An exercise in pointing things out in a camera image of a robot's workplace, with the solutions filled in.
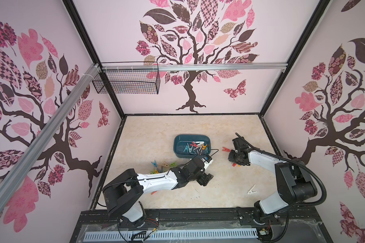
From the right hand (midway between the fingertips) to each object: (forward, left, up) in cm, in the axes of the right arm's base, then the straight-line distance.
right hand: (231, 156), depth 95 cm
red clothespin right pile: (-6, 0, +1) cm, 6 cm away
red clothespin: (+6, +2, -1) cm, 7 cm away
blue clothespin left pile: (-3, +49, -1) cm, 49 cm away
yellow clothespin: (+8, +17, 0) cm, 19 cm away
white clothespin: (+11, +19, +1) cm, 22 cm away
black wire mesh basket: (+40, +65, +34) cm, 84 cm away
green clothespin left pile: (-4, +37, -1) cm, 37 cm away
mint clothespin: (+8, +28, 0) cm, 29 cm away
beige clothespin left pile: (-5, +42, 0) cm, 42 cm away
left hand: (-14, +18, +5) cm, 23 cm away
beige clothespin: (+8, +20, 0) cm, 22 cm away
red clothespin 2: (+10, +24, +1) cm, 26 cm away
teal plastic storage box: (+9, +27, 0) cm, 28 cm away
